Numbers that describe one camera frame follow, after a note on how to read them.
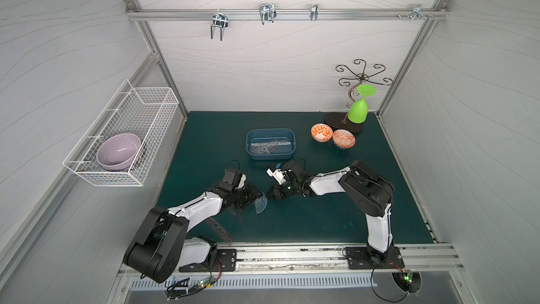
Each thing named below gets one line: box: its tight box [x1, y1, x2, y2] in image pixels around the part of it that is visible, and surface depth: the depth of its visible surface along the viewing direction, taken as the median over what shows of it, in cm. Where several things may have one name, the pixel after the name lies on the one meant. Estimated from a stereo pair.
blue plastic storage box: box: [246, 128, 297, 161], surface depth 107 cm
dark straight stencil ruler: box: [206, 217, 235, 246], surface depth 82 cm
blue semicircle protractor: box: [254, 190, 268, 214], surface depth 89 cm
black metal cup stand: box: [324, 59, 394, 133], surface depth 97 cm
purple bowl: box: [96, 133, 142, 172], surface depth 62 cm
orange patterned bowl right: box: [332, 128, 357, 150], surface depth 109 cm
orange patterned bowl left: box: [310, 123, 334, 143], surface depth 110 cm
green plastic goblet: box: [347, 83, 377, 124], surface depth 92 cm
